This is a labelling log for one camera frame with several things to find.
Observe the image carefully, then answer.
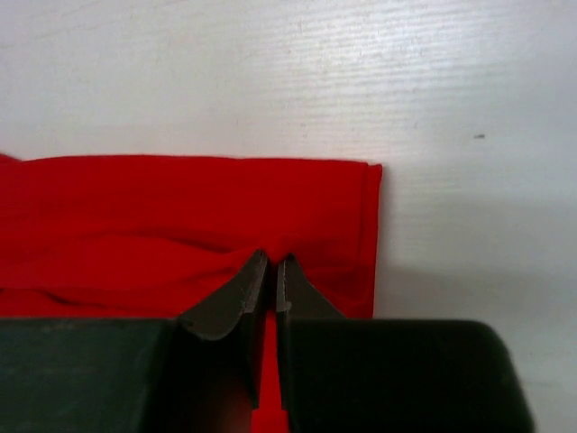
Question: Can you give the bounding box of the red t shirt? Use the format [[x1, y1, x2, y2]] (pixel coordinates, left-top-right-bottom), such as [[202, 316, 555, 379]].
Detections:
[[1, 155, 382, 432]]

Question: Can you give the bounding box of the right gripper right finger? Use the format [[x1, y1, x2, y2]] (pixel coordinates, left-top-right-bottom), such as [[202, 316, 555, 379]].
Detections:
[[276, 256, 535, 432]]

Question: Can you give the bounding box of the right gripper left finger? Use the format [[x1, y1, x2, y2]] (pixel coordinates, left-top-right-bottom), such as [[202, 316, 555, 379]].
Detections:
[[1, 251, 269, 432]]

